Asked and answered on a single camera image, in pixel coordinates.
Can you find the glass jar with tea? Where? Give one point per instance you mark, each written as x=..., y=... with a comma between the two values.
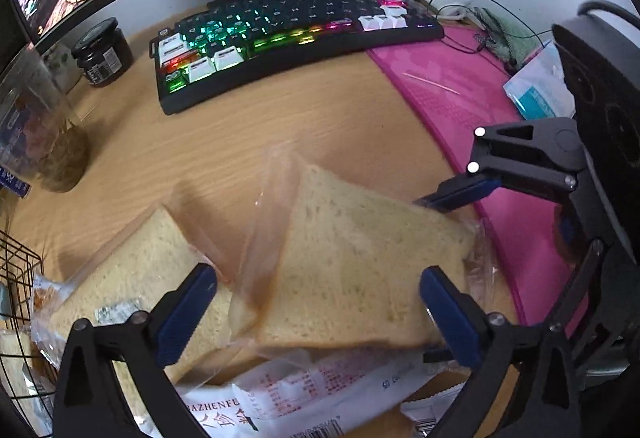
x=42, y=140

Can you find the white snack packet red text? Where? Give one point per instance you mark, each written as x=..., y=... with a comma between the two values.
x=225, y=411

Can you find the blue white cracker packet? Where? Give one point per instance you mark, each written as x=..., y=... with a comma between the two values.
x=425, y=414

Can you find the RGB mechanical keyboard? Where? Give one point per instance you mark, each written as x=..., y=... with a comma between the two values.
x=235, y=42

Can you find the bagged bread slices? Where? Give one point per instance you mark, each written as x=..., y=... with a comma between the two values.
x=148, y=258

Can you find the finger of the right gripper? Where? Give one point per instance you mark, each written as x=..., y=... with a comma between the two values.
x=542, y=158

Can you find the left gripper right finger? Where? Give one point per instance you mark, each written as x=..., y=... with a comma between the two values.
x=544, y=401

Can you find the long white red snack packet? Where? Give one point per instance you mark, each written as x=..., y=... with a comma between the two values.
x=335, y=394

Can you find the white blue tissue pack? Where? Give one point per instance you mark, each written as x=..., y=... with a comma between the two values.
x=538, y=90

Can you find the large bagged bread slice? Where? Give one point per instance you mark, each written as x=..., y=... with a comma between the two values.
x=330, y=264

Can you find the black wire basket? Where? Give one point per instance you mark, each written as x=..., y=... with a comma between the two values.
x=27, y=391

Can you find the blue tin can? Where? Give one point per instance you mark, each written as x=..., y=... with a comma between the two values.
x=13, y=183

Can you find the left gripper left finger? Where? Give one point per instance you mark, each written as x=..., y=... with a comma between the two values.
x=89, y=401

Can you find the small black jar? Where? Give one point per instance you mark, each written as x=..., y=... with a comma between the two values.
x=103, y=53

